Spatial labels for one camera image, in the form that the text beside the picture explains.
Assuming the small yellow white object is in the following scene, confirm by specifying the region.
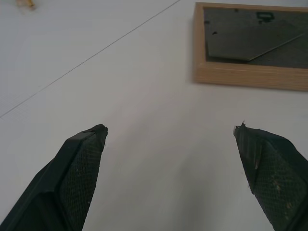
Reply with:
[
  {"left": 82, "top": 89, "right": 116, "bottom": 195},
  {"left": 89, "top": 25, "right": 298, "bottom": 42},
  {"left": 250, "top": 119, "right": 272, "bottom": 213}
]
[{"left": 15, "top": 0, "right": 37, "bottom": 14}]

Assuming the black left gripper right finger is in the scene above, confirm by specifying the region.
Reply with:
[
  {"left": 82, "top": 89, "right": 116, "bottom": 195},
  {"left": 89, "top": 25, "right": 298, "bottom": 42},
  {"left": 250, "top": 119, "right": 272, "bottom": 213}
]
[{"left": 232, "top": 120, "right": 308, "bottom": 231}]

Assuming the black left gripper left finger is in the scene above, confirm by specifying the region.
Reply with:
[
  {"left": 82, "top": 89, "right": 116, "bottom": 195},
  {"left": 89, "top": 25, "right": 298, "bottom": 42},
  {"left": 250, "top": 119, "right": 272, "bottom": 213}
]
[{"left": 0, "top": 124, "right": 108, "bottom": 231}]

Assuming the wooden picture frame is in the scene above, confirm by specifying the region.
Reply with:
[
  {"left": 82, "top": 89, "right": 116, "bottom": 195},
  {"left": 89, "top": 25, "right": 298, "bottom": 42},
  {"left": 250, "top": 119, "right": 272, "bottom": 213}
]
[{"left": 192, "top": 2, "right": 308, "bottom": 92}]

